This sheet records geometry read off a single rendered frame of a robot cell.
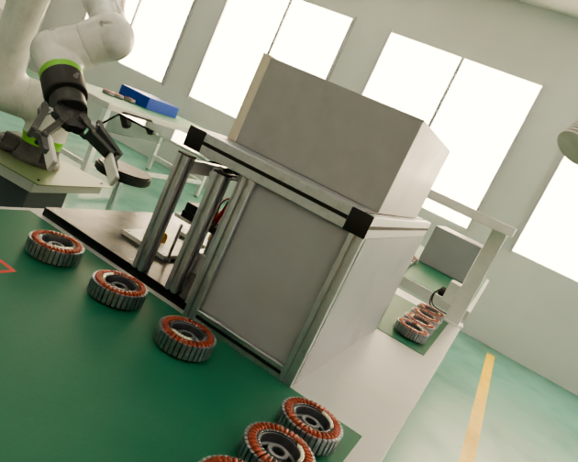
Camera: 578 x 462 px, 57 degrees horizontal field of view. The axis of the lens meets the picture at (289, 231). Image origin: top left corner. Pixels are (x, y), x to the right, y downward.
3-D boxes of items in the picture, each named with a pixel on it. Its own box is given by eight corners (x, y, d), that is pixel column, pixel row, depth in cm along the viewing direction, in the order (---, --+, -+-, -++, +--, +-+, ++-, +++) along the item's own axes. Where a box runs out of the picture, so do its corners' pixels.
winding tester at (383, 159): (227, 137, 120) (263, 51, 116) (299, 161, 160) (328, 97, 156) (377, 213, 106) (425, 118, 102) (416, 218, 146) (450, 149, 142)
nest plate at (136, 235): (120, 233, 136) (122, 228, 136) (157, 233, 150) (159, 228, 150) (163, 260, 131) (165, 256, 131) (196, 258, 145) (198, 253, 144)
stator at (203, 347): (169, 324, 104) (176, 308, 104) (217, 351, 102) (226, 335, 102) (141, 340, 93) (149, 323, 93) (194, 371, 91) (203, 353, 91)
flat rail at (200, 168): (178, 170, 115) (183, 157, 115) (290, 190, 172) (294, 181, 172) (183, 171, 115) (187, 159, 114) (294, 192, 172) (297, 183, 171)
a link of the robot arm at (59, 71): (54, 54, 112) (94, 71, 119) (28, 92, 117) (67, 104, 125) (59, 74, 109) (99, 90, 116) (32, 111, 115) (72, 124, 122)
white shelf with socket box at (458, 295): (370, 293, 204) (425, 186, 195) (391, 284, 237) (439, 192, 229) (454, 341, 191) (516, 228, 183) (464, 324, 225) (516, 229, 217)
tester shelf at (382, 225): (182, 144, 111) (190, 124, 111) (303, 175, 174) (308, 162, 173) (362, 239, 96) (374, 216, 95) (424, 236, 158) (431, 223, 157)
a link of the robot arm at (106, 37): (92, 25, 149) (73, -16, 141) (131, 13, 150) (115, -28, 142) (97, 75, 122) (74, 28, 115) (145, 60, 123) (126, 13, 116)
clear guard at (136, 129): (93, 127, 123) (102, 104, 122) (158, 143, 145) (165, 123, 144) (199, 186, 111) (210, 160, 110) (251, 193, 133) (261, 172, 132)
